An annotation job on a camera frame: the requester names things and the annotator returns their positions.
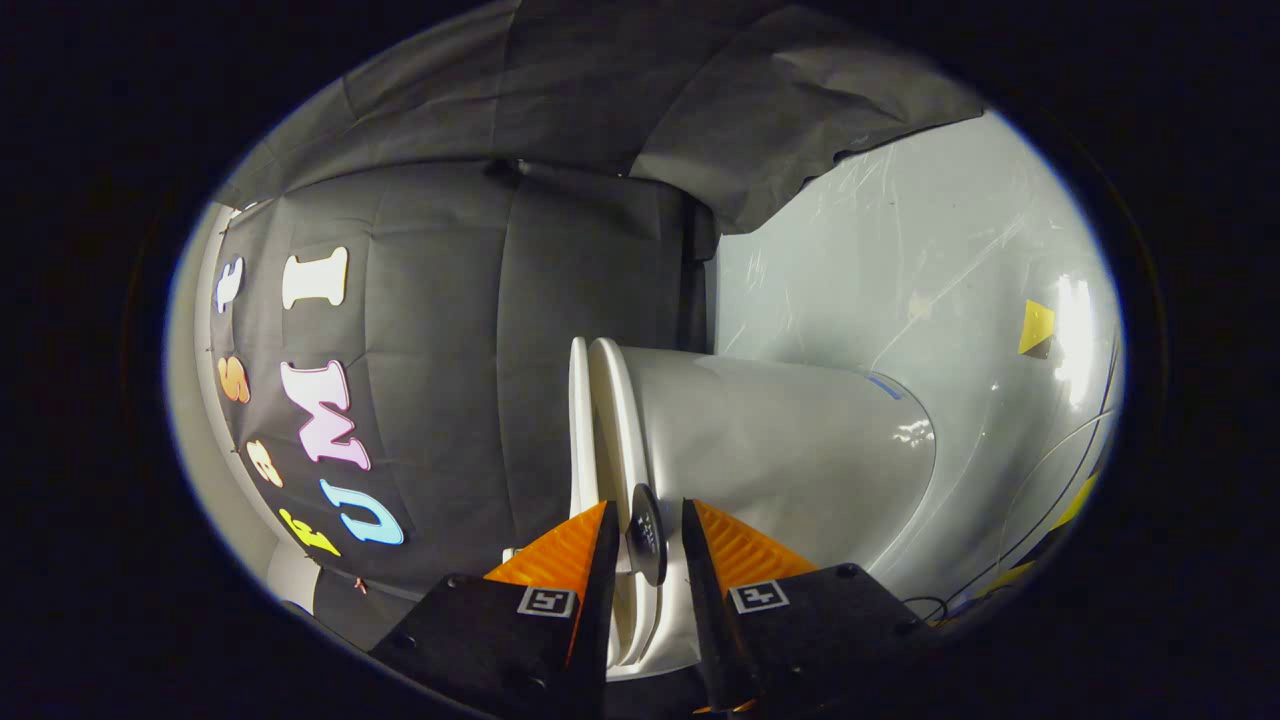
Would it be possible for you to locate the white toilet seat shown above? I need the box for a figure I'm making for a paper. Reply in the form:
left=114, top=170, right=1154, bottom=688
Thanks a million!
left=588, top=337, right=663, bottom=669

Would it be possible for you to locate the thin black cable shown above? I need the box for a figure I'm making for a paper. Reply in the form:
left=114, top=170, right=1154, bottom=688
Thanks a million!
left=905, top=330, right=1123, bottom=626

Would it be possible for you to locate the black round lid handle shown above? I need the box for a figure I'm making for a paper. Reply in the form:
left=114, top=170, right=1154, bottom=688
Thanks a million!
left=626, top=483, right=669, bottom=587

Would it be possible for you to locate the yellow triangular floor sticker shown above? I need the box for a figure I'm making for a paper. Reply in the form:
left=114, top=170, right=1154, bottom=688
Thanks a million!
left=1018, top=299, right=1057, bottom=359

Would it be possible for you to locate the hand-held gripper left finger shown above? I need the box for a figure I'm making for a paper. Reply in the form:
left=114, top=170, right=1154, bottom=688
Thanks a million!
left=368, top=500, right=621, bottom=720

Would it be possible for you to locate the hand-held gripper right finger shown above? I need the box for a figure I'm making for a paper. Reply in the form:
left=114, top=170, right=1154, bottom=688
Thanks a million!
left=681, top=498, right=941, bottom=716

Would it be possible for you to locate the white toilet bowl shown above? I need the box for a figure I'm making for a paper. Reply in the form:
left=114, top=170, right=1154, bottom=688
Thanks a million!
left=612, top=342, right=938, bottom=673

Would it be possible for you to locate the yellow floor tape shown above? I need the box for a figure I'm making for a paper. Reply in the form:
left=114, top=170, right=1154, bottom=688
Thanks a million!
left=985, top=470, right=1103, bottom=598

